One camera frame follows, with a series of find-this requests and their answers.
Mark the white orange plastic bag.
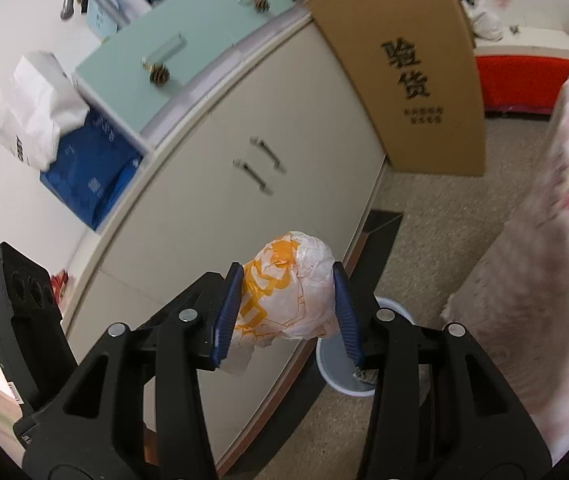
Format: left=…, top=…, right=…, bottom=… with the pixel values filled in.
left=220, top=231, right=339, bottom=375

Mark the white round trash bin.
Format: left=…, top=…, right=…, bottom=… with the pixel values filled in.
left=316, top=295, right=420, bottom=410

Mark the white curved cabinet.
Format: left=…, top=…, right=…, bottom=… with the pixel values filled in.
left=61, top=4, right=397, bottom=476

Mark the blue paper bag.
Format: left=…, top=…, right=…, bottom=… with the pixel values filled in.
left=39, top=110, right=143, bottom=230

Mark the pink checkered bed sheet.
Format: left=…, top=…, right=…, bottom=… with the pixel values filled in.
left=442, top=78, right=569, bottom=462

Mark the pine cone ornament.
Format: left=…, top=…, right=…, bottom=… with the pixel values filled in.
left=253, top=0, right=270, bottom=13
left=148, top=64, right=170, bottom=88

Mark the brown cardboard box with print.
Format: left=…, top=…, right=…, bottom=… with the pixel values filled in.
left=305, top=0, right=485, bottom=177

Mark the red storage box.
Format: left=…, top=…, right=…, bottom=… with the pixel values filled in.
left=475, top=55, right=569, bottom=115

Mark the left metal cabinet handle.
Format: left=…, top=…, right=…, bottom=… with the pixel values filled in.
left=232, top=158, right=274, bottom=196

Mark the metal cabinet handle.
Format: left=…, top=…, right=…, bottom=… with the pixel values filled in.
left=250, top=136, right=287, bottom=174
left=232, top=158, right=274, bottom=196

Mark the right metal cabinet handle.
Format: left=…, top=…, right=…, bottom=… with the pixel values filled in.
left=250, top=136, right=287, bottom=174

